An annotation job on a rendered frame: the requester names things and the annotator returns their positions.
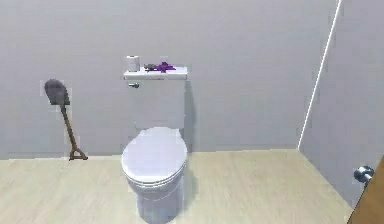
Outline white toilet paper roll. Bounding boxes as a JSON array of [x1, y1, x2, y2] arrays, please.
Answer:
[[126, 55, 141, 73]]

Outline purple cloth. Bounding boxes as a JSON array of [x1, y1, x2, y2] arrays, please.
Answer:
[[152, 61, 177, 73]]

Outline silver door knob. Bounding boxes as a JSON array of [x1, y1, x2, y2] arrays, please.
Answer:
[[353, 165, 375, 184]]

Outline brown wooden door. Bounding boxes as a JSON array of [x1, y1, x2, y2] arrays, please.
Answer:
[[346, 155, 384, 224]]

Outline grey shovel with wooden handle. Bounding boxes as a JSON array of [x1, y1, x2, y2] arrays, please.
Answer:
[[44, 78, 89, 162]]

